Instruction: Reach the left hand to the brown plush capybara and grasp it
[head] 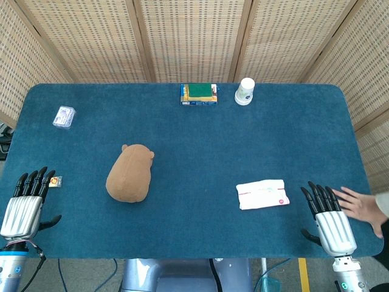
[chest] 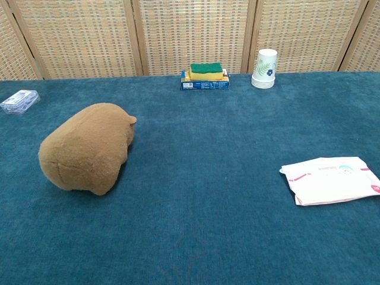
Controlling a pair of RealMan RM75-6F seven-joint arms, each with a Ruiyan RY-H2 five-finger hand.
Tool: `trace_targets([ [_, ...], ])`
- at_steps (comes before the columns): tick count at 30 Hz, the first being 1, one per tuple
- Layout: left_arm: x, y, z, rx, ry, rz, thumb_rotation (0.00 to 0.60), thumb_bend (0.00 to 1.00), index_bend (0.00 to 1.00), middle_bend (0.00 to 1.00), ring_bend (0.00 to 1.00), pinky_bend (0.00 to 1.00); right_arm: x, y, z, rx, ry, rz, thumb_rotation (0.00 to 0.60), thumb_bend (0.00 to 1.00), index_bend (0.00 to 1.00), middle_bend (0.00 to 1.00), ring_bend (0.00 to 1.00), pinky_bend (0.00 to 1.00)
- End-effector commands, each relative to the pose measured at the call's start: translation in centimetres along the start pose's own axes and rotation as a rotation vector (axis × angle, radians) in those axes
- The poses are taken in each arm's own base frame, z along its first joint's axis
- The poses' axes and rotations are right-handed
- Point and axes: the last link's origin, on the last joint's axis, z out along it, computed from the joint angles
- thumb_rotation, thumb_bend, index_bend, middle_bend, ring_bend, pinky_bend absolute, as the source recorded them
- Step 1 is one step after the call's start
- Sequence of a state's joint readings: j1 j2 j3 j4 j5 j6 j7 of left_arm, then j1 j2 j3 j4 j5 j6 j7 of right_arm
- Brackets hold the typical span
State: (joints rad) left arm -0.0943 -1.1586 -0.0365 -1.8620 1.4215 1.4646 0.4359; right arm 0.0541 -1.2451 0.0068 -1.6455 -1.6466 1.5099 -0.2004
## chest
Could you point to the blue table cloth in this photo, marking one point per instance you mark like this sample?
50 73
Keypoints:
190 193

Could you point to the brown plush toy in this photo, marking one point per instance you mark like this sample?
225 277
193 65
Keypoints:
86 145

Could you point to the green and yellow sponge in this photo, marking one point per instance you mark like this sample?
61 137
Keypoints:
206 71

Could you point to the clear plastic case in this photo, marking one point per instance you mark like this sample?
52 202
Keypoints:
20 101

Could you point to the woven folding screen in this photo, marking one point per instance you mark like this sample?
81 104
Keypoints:
190 32

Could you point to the stack of floral paper cups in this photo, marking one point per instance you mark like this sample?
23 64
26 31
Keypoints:
264 71

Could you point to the white pink tissue pack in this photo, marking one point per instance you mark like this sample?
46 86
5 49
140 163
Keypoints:
332 181

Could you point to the blue cardboard box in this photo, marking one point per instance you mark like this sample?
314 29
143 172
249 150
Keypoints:
205 85

